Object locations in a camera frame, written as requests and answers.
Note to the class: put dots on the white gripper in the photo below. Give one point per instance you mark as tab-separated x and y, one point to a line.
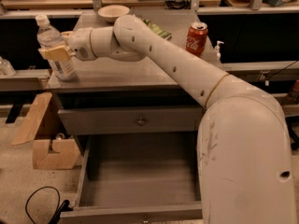
79	43

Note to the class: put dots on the clear plastic water bottle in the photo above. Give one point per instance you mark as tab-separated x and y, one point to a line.
49	37

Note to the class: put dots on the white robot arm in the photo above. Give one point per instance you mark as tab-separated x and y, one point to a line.
243	145

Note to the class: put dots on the grey drawer cabinet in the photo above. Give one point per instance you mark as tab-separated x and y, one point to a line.
106	82

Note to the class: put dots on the closed grey top drawer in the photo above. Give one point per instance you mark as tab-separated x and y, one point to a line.
153	119

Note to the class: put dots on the open grey middle drawer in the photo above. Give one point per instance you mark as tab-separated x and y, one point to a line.
137	178

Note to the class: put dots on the white pump dispenser bottle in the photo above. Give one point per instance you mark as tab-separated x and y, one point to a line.
218	49

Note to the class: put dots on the orange bottle on floor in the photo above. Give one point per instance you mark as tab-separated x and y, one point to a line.
293	93

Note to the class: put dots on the white bowl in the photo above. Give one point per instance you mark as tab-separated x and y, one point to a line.
112	12

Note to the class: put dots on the green chip bag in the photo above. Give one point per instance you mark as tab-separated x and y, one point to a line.
157	30

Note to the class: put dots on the wooden block pieces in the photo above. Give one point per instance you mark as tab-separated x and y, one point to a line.
52	149

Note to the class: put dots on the red cola can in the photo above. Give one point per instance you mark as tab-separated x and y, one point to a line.
196	38

